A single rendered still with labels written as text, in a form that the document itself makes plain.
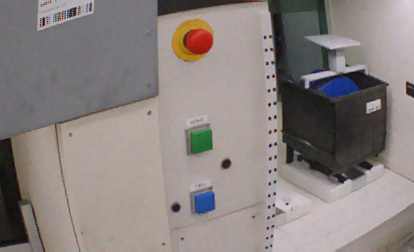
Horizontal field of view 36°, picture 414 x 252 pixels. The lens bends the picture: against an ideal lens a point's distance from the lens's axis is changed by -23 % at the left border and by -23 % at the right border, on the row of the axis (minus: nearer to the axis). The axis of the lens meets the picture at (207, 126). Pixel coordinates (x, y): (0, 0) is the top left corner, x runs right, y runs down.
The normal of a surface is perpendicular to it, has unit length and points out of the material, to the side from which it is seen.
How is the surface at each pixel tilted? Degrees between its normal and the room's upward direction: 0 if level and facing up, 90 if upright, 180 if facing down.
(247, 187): 90
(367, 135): 90
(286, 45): 90
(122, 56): 90
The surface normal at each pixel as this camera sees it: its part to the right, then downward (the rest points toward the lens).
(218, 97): 0.53, 0.28
